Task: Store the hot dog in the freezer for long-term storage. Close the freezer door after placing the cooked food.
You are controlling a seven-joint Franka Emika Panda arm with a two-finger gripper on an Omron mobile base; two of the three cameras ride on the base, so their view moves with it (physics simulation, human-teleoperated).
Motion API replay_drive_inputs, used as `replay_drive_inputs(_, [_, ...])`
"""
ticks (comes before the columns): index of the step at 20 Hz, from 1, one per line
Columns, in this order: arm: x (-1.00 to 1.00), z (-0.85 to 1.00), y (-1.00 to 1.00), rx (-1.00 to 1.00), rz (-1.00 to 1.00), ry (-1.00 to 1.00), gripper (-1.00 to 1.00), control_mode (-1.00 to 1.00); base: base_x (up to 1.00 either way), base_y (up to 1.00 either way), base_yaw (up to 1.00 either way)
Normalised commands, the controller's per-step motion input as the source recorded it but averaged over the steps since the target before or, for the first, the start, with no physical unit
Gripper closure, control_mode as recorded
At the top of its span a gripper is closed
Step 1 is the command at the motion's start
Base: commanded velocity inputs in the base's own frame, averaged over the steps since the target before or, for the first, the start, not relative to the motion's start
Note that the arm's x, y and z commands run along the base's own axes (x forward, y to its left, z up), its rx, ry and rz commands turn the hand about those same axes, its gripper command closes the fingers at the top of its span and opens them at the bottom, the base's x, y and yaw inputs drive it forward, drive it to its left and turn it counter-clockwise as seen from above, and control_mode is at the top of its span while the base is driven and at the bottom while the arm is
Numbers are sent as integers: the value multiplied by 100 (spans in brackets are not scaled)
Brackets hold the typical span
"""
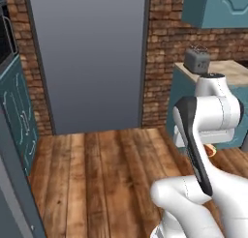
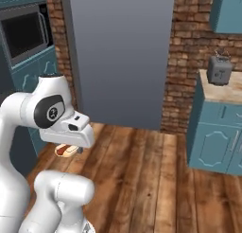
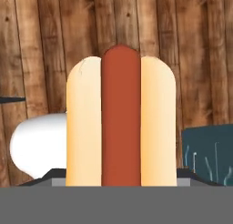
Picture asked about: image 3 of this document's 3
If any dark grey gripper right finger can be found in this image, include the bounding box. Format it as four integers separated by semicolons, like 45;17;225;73
176;168;225;188

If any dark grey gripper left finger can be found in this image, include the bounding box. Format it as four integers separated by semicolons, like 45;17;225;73
18;168;67;188

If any hot dog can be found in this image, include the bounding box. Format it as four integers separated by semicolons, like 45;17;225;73
65;45;177;188

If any dark teal box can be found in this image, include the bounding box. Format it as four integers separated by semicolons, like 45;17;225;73
181;123;233;188

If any white round object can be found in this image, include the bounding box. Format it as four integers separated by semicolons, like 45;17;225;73
9;112;68;180

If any dark thin edge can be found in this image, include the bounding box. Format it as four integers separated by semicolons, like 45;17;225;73
0;96;26;105

